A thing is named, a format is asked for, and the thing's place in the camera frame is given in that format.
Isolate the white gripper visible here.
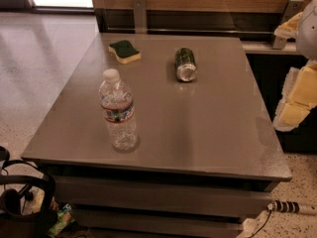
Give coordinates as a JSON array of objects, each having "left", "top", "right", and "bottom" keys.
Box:
[{"left": 273, "top": 0, "right": 317, "bottom": 132}]

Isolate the green soda can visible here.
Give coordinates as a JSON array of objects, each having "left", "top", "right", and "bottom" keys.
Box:
[{"left": 174, "top": 48, "right": 197, "bottom": 82}]

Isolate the grey table with drawers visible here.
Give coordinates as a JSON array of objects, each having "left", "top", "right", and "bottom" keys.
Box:
[{"left": 24, "top": 34, "right": 291, "bottom": 238}]

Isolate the green and yellow sponge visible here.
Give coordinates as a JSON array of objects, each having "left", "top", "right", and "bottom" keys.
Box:
[{"left": 108, "top": 40, "right": 141, "bottom": 64}]

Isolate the clear plastic water bottle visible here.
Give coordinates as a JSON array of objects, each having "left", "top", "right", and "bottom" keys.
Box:
[{"left": 99, "top": 68, "right": 139, "bottom": 152}]

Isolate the green snack packet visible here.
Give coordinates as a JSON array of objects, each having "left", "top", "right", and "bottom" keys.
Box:
[{"left": 48, "top": 204, "right": 74, "bottom": 238}]

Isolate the black bag with headphones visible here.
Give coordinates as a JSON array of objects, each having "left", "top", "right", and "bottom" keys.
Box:
[{"left": 0, "top": 146, "right": 58, "bottom": 238}]

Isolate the right metal wall bracket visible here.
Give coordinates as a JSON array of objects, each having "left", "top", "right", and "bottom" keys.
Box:
[{"left": 271, "top": 0, "right": 303, "bottom": 50}]

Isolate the metal wall bracket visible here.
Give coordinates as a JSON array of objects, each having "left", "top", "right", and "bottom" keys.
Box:
[
  {"left": 133, "top": 0, "right": 148, "bottom": 34},
  {"left": 271, "top": 0, "right": 303, "bottom": 50}
]

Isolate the wooden wall bench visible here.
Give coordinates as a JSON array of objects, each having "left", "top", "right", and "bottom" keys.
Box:
[{"left": 92, "top": 0, "right": 311, "bottom": 53}]

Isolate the striped power strip with cable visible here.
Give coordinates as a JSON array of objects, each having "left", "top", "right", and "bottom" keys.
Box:
[{"left": 247, "top": 200, "right": 317, "bottom": 238}]

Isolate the left metal wall bracket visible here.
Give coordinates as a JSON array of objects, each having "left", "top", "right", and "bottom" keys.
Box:
[{"left": 133, "top": 0, "right": 148, "bottom": 34}]

